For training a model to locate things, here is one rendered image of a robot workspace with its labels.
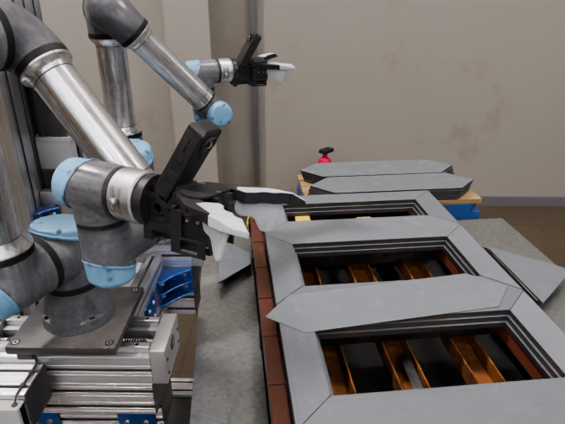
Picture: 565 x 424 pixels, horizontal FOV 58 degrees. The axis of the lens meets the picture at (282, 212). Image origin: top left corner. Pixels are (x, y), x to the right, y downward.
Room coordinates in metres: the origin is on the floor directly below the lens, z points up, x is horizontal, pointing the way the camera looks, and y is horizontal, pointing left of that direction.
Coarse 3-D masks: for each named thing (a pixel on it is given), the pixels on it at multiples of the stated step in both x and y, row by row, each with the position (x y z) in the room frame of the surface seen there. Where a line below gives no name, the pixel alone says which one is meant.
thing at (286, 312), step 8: (288, 296) 1.23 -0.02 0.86; (280, 304) 1.20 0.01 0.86; (288, 304) 1.20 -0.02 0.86; (280, 312) 1.16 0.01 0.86; (288, 312) 1.16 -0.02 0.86; (296, 312) 1.16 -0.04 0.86; (280, 320) 1.12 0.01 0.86; (288, 320) 1.12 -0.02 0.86; (296, 320) 1.12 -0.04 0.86; (296, 328) 1.09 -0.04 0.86
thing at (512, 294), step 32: (320, 256) 1.55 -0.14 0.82; (448, 256) 1.55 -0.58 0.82; (320, 288) 1.28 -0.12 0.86; (512, 288) 1.28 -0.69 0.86; (416, 320) 1.14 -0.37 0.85; (448, 320) 1.15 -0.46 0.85; (480, 320) 1.16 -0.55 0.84; (512, 320) 1.15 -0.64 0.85; (320, 352) 1.01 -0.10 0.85; (544, 352) 1.00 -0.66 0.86; (288, 384) 0.89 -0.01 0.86
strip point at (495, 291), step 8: (472, 280) 1.32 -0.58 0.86; (480, 280) 1.32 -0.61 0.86; (488, 280) 1.32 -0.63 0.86; (480, 288) 1.28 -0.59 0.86; (488, 288) 1.28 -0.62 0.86; (496, 288) 1.28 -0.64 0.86; (504, 288) 1.28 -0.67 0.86; (488, 296) 1.23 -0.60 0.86; (496, 296) 1.23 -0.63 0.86; (496, 304) 1.20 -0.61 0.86
